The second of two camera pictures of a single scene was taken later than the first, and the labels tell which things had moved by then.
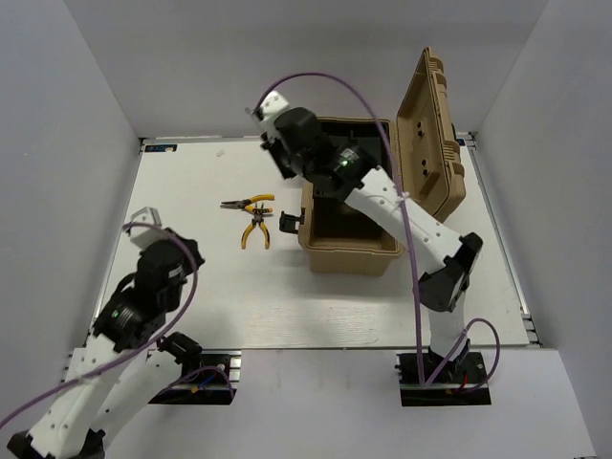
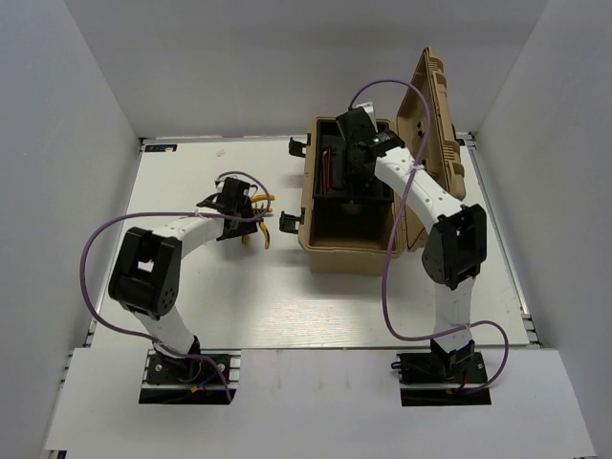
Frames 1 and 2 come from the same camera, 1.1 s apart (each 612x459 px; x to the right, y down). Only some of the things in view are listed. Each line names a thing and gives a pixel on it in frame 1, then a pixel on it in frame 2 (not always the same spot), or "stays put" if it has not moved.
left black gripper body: (176, 296) -> (244, 228)
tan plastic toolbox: (420, 153) stays put
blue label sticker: (161, 148) stays put
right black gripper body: (289, 165) -> (355, 169)
